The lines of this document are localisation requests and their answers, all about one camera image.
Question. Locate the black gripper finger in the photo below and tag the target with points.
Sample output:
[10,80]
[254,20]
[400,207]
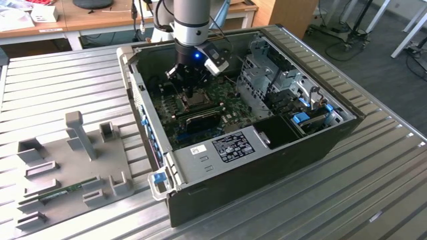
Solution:
[175,73]
[202,75]

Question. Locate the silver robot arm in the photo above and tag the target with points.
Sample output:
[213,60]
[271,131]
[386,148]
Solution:
[190,20]

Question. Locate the CPU socket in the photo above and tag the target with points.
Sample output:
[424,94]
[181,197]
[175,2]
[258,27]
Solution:
[187,109]

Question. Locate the blue expansion slot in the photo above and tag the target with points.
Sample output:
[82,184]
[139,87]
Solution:
[185,137]

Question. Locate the silver drive cage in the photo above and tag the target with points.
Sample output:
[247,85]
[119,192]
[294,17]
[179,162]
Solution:
[257,75]

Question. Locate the green motherboard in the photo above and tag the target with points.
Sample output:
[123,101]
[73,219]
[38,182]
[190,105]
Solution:
[234,110]

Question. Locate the black graphics card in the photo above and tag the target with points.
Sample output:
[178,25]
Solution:
[203,123]

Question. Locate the wooden desk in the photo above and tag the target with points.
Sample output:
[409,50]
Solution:
[101,17]

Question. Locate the hard disk in blue carrier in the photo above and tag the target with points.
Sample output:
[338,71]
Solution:
[302,117]

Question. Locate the black round cushion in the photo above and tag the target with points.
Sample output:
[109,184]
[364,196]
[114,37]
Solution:
[94,3]

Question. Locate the wooden cabinet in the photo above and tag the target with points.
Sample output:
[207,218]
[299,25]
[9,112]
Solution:
[294,15]

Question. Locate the silver power supply unit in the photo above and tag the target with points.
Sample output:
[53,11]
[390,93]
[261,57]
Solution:
[190,165]

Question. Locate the blue drive clip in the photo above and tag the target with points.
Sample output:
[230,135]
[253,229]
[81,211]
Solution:
[329,108]

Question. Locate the blue case latch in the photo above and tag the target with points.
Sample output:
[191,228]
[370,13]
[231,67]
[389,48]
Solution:
[159,178]

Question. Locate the black grey PC case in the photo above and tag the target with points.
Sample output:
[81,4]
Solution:
[250,180]

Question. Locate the white cardboard box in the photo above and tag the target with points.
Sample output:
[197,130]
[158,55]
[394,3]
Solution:
[45,12]

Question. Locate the red small items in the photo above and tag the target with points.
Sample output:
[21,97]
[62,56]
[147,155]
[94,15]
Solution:
[41,2]

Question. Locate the grey parts rack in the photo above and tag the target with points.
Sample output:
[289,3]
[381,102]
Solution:
[67,172]

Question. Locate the black wheeled stand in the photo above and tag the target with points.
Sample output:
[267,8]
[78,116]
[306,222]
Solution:
[358,22]

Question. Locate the white plastic bag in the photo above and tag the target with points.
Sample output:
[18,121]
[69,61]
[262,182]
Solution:
[14,20]

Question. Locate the green RAM stick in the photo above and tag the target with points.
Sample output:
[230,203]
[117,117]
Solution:
[61,192]

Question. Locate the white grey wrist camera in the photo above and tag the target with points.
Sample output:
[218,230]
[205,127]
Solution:
[217,62]

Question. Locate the blue bracket clip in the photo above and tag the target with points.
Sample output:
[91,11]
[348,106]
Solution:
[143,123]

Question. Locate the white table frame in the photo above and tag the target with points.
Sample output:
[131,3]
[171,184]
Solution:
[412,37]

